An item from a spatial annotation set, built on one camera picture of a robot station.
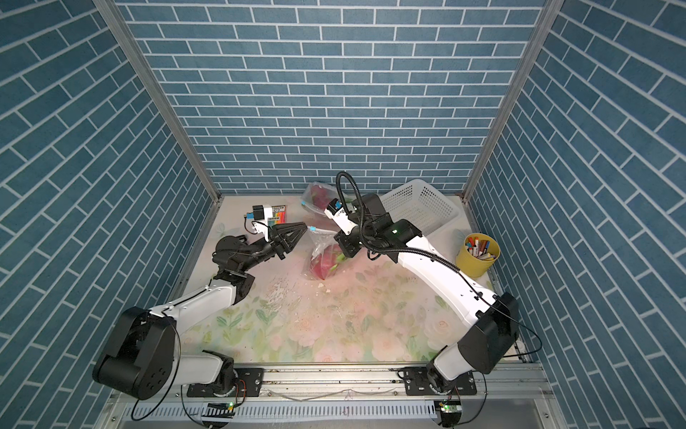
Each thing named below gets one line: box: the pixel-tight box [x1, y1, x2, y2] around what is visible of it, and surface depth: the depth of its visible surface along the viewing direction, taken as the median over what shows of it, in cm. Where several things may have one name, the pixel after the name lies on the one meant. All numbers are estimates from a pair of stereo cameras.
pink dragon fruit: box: [310, 243, 346, 280], surface depth 84 cm
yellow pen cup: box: [455, 232, 502, 278], surface depth 92 cm
